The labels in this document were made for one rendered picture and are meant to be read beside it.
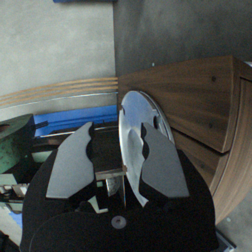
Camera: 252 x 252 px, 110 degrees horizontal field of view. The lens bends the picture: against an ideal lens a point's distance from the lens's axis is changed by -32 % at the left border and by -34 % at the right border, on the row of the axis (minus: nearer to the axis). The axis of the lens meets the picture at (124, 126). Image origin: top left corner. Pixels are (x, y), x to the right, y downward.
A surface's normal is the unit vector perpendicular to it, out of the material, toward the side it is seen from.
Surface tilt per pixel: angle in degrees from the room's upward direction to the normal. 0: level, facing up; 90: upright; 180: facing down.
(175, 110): 0
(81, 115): 90
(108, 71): 90
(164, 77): 0
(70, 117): 90
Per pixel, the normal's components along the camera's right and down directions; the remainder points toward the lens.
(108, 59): 0.29, 0.28
